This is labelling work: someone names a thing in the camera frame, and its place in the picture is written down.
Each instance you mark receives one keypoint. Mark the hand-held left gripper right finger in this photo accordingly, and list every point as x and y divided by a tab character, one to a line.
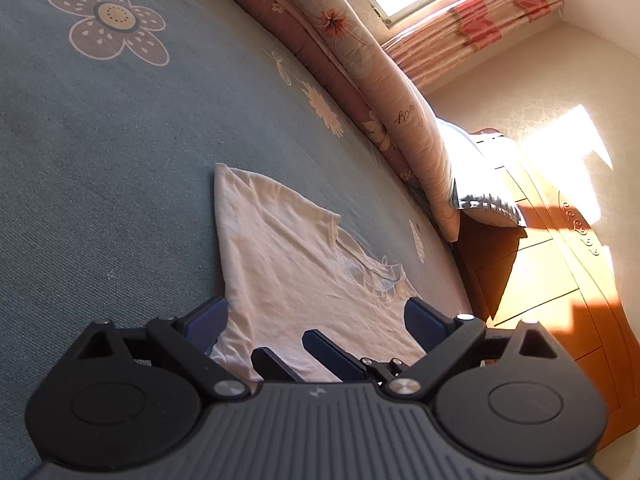
425	325

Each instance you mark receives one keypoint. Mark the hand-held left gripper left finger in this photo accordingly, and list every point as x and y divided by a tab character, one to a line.
207	322

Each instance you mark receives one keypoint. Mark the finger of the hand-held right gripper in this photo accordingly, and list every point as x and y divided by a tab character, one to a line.
272	367
332	357

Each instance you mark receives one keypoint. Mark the white long-sleeve printed shirt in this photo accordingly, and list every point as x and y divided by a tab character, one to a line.
290	260

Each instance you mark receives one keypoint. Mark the orange wooden headboard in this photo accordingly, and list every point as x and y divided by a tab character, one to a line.
560	285

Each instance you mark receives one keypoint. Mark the white pillow with grey frill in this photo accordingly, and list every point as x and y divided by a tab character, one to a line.
480	185

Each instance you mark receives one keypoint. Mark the blue floral bed sheet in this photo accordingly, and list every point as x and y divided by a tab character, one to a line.
125	160

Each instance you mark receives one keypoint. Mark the pink floral folded quilt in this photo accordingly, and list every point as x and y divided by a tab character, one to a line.
350	70

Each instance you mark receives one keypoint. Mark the pink striped curtain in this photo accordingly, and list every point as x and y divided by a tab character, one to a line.
470	30

